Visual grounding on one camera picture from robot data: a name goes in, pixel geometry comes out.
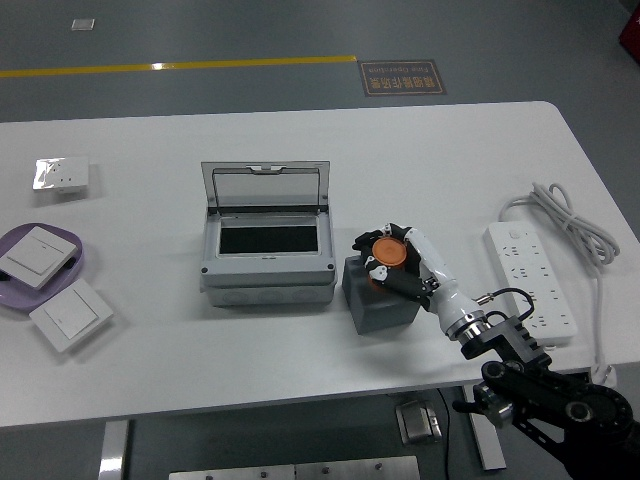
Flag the silver floor socket box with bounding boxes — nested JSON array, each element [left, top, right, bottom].
[[394, 399, 444, 445]]

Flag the black cable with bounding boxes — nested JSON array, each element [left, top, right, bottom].
[[434, 388, 454, 480]]

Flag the purple tray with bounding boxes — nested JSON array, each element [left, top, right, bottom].
[[0, 223, 85, 314]]

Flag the red object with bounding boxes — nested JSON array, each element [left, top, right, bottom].
[[618, 0, 640, 51]]

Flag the orange cylinder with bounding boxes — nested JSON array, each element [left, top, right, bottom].
[[368, 236, 409, 292]]

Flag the yellow floor tape line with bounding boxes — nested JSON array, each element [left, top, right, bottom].
[[0, 54, 359, 80]]

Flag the white table leg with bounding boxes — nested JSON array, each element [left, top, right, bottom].
[[97, 420, 130, 480], [460, 385, 507, 471]]

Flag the white wall switch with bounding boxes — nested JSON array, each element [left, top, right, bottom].
[[0, 225, 83, 290], [28, 278, 115, 354]]

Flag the grey cube with round hole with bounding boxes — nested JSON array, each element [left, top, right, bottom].
[[341, 253, 421, 335]]

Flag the white wall socket in wrap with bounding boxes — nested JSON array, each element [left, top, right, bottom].
[[32, 156, 90, 194]]

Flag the grey electrical box with lid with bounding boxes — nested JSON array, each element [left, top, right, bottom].
[[198, 159, 337, 308]]

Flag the steel base plate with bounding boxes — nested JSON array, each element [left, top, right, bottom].
[[168, 463, 296, 480], [294, 455, 421, 480]]

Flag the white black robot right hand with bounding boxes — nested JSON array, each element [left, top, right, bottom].
[[352, 222, 484, 339]]

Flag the white power strip cord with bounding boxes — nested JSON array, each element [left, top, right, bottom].
[[498, 182, 621, 386]]

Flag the brown floor sign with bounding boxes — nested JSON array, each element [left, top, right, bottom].
[[357, 59, 448, 98]]

